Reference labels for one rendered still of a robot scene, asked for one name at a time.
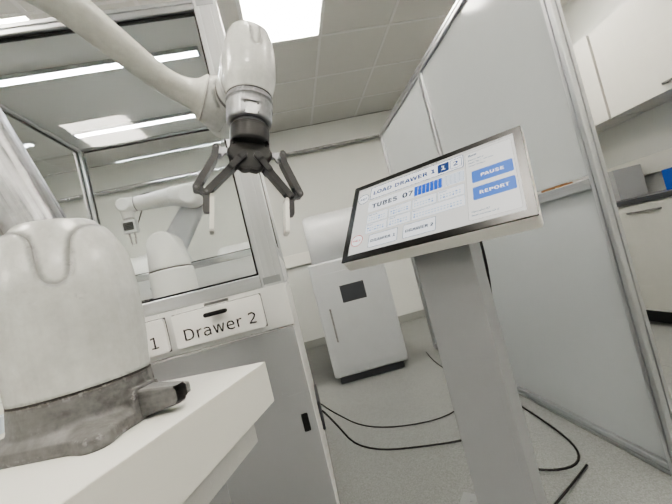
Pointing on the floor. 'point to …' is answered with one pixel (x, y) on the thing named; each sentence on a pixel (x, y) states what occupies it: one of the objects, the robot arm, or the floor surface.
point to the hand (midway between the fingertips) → (250, 227)
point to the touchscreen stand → (479, 378)
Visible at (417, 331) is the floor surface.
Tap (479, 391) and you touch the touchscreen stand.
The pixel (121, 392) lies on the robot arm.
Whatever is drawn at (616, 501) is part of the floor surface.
